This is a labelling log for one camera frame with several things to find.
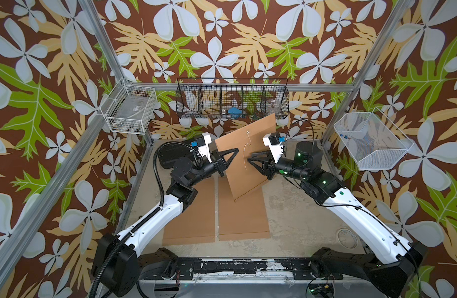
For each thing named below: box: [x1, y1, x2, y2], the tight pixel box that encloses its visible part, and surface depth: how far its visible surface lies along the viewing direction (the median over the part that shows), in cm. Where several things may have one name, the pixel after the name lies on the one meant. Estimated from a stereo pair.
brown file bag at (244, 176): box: [214, 112, 276, 202], surface depth 64 cm
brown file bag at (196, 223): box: [162, 176, 216, 246], surface depth 88 cm
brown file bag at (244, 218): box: [217, 176, 271, 241], surface depth 88 cm
